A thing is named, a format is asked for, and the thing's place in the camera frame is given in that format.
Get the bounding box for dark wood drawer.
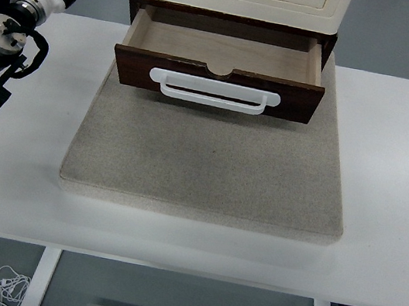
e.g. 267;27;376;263
115;8;325;124

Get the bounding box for dark wood drawer housing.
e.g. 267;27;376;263
129;0;338;66

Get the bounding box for beige fabric pad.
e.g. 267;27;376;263
59;59;343;245

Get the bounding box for white table leg left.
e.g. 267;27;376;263
20;247;63;306

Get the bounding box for white drawer handle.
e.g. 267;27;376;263
150;67;281;115

